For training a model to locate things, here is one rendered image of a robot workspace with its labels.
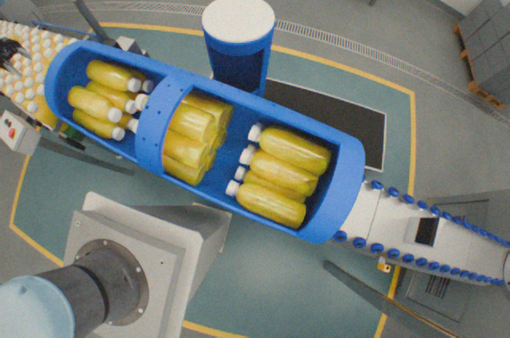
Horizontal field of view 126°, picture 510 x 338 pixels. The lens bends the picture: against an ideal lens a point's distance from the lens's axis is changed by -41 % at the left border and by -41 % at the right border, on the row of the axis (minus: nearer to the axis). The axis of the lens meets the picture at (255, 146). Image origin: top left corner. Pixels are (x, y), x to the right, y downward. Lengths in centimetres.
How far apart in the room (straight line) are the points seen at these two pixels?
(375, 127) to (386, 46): 117
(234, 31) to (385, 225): 88
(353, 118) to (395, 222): 110
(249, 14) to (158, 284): 88
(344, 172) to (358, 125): 139
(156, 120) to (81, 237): 30
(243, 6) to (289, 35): 141
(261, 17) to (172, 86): 51
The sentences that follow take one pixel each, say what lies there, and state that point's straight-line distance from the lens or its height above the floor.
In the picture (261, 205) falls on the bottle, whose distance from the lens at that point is 53.
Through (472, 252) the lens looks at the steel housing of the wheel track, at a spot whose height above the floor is 93.
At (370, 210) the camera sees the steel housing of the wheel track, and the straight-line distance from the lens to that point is 82.
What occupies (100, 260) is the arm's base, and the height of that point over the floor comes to 126.
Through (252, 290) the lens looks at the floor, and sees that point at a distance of 175.
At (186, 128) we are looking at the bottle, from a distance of 48.
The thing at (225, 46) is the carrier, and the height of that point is 100.
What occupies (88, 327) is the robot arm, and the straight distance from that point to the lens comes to 40.
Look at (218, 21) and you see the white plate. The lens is 87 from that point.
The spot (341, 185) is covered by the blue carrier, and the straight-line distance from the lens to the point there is 43.
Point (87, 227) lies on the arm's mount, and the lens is 53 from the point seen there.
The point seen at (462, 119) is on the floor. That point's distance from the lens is 309.
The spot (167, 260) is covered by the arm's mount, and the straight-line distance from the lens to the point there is 45.
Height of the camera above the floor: 162
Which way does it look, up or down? 75 degrees down
